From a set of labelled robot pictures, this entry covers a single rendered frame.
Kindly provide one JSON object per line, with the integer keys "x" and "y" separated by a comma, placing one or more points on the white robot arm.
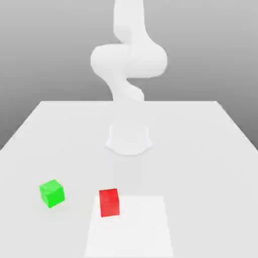
{"x": 129, "y": 60}

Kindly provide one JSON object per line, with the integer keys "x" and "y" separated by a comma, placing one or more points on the small red cube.
{"x": 109, "y": 203}

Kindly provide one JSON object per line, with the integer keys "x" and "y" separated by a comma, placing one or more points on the small green cube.
{"x": 52, "y": 194}

